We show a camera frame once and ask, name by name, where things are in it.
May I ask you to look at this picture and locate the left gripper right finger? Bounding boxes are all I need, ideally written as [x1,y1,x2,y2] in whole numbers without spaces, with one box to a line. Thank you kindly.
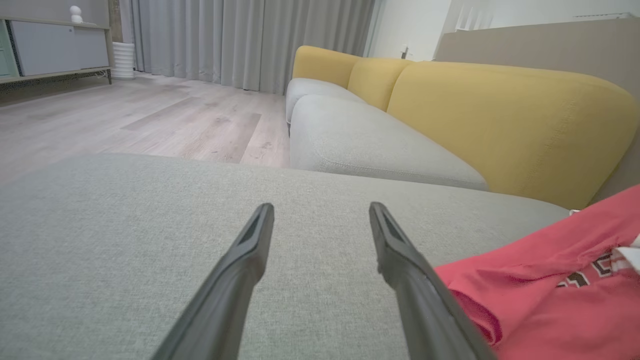
[369,201,496,360]

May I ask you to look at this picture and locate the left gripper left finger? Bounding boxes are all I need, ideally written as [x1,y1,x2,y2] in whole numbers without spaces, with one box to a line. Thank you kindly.
[150,202,275,360]

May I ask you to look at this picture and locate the red jersey white sleeves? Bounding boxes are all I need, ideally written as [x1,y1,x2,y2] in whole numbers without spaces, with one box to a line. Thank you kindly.
[434,184,640,360]

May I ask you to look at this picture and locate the large grey sofa chaise cushion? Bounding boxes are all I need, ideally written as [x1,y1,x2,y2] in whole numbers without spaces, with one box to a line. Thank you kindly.
[0,152,572,360]

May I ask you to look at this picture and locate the grey sofa backrest cushion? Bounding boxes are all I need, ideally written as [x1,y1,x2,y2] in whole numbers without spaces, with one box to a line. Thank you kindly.
[289,95,490,192]

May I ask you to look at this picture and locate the wide yellow sofa backrest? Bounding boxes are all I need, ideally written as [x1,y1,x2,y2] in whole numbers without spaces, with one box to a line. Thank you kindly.
[386,61,640,211]

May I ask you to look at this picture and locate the grey sofa seat cushion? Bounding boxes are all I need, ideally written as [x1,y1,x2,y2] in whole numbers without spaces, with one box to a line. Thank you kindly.
[286,77,367,126]

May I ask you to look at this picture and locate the narrow yellow sofa backrest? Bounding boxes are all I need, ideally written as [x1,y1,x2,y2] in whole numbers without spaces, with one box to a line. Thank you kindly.
[347,57,414,112]

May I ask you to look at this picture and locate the rounded yellow sofa end backrest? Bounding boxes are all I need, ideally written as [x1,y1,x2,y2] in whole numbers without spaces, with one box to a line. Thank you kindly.
[292,45,362,90]

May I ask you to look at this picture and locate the white ribbed floor vase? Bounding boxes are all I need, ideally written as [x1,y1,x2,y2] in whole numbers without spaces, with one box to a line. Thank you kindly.
[110,42,136,80]

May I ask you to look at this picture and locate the grey pleated curtain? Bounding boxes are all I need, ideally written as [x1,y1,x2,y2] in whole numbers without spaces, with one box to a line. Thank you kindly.
[120,0,377,96]

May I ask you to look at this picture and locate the grey sideboard wooden frame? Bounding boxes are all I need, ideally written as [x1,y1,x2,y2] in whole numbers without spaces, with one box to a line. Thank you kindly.
[0,0,115,94]

